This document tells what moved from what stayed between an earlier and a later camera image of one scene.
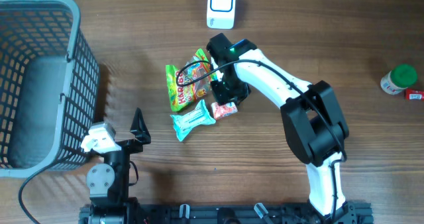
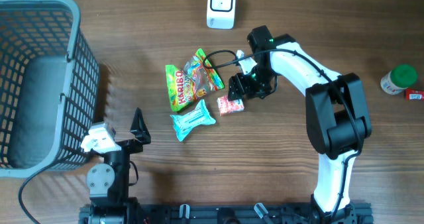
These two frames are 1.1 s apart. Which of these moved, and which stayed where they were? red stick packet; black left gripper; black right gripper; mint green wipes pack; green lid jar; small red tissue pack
Moved: black right gripper; small red tissue pack
Stayed: green lid jar; red stick packet; black left gripper; mint green wipes pack
